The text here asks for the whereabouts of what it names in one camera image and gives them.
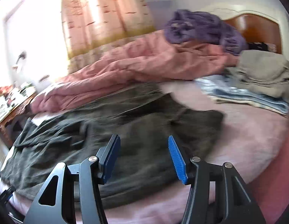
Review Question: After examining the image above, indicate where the dark grey jeans pant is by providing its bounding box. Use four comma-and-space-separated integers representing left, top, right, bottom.
0, 83, 224, 209

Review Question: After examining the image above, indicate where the pink bed sheet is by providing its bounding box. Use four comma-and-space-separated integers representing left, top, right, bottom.
0, 80, 289, 224

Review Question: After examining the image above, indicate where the carved wooden desk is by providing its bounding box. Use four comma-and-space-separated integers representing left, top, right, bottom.
0, 91, 37, 149

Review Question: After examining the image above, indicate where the light blue folded blanket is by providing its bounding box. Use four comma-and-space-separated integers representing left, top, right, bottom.
194, 75, 289, 116

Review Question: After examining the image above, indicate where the desk clutter pile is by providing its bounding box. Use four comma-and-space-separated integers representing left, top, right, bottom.
0, 83, 37, 120

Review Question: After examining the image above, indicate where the pink quilted duvet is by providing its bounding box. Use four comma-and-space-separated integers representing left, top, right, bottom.
30, 30, 238, 114

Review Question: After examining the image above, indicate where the grey folded cloth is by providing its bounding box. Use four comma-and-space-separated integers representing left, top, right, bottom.
226, 50, 289, 103

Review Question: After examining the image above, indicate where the tree print curtain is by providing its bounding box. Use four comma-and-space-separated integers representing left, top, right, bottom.
62, 0, 155, 74

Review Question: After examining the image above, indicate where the pile of dark clothes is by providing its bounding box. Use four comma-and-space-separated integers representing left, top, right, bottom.
248, 42, 277, 53

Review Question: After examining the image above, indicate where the purple fluffy garment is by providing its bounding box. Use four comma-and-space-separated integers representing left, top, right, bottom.
164, 9, 248, 56

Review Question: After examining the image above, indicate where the white wooden headboard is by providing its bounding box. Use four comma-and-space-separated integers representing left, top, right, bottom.
201, 3, 289, 61

